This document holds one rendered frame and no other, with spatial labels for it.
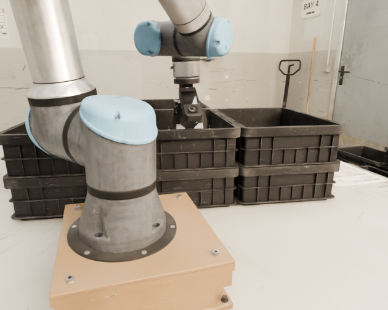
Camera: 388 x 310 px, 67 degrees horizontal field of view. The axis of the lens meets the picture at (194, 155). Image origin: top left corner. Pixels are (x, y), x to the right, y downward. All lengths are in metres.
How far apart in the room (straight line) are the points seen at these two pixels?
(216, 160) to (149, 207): 0.34
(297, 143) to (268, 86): 4.20
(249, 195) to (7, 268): 0.59
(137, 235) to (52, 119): 0.24
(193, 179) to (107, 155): 0.37
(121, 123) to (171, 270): 0.23
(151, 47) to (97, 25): 3.60
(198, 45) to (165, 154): 0.29
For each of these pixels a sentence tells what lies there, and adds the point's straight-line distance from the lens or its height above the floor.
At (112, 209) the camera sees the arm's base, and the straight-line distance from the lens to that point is 0.48.
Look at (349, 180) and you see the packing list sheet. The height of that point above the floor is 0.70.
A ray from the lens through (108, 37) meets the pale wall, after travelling 4.26.
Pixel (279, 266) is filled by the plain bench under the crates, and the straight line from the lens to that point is 0.64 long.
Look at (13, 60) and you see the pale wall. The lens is 4.33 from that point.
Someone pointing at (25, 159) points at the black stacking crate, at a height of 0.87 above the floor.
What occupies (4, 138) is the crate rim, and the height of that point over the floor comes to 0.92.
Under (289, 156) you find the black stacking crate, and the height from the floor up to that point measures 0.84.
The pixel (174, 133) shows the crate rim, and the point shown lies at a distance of 0.74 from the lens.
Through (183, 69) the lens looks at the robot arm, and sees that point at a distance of 0.79.
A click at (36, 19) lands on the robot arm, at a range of 0.54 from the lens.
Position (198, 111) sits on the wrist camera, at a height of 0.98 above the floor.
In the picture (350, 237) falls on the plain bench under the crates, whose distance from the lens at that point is 0.80.
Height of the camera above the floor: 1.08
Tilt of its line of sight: 16 degrees down
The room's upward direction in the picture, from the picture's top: straight up
